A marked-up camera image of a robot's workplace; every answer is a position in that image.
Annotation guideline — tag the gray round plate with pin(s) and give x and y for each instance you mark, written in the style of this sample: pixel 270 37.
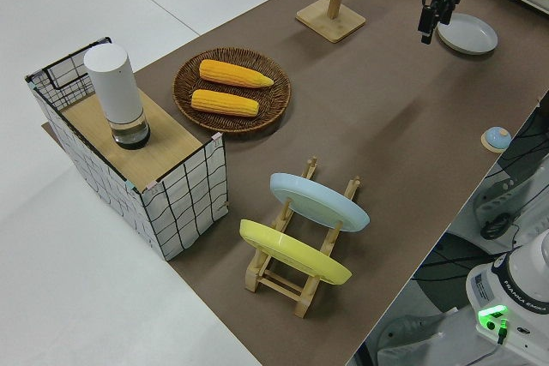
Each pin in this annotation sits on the gray round plate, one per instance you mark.
pixel 469 36

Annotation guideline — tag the yellow corn cob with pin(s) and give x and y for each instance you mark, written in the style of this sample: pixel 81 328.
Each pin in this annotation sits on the yellow corn cob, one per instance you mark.
pixel 233 73
pixel 225 103

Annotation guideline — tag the yellow plate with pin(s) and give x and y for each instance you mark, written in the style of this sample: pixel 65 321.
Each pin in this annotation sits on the yellow plate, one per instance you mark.
pixel 291 252

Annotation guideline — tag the wooden plate rack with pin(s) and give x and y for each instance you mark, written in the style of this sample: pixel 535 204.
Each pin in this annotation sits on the wooden plate rack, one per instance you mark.
pixel 274 286

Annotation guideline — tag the light blue plate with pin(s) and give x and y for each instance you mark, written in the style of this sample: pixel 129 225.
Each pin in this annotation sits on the light blue plate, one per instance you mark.
pixel 317 203

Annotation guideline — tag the wooden board shelf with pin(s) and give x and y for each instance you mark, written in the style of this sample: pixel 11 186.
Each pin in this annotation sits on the wooden board shelf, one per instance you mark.
pixel 111 156

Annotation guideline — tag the blue call bell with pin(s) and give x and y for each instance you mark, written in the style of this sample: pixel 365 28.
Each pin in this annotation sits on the blue call bell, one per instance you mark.
pixel 496 138

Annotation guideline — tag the round wicker basket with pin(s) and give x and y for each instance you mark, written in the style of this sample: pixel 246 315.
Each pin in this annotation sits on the round wicker basket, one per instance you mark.
pixel 184 96

